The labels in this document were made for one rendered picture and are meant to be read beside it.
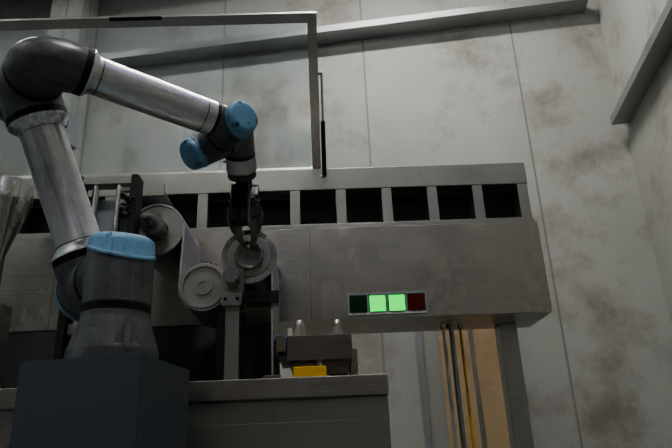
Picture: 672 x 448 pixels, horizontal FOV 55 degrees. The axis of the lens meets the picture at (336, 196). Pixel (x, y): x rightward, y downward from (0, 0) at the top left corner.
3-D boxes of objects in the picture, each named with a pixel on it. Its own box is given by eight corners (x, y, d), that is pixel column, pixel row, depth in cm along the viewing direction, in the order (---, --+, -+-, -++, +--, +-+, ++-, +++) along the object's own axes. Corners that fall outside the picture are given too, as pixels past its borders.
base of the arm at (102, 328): (134, 356, 100) (139, 293, 104) (43, 362, 102) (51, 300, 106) (171, 368, 114) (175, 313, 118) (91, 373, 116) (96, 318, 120)
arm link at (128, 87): (25, 2, 115) (263, 98, 141) (11, 34, 123) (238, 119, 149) (10, 55, 110) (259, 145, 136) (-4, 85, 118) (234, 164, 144)
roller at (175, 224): (128, 256, 172) (133, 207, 178) (152, 280, 195) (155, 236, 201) (181, 254, 173) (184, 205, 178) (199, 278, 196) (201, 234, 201)
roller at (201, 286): (178, 309, 166) (180, 263, 170) (197, 328, 189) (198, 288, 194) (225, 307, 166) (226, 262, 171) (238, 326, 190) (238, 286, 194)
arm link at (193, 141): (192, 127, 141) (230, 113, 148) (171, 147, 149) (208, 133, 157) (210, 159, 141) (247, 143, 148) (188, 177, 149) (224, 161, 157)
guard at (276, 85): (-36, 29, 198) (-35, 29, 198) (3, 179, 219) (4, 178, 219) (308, 20, 200) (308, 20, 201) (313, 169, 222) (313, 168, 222)
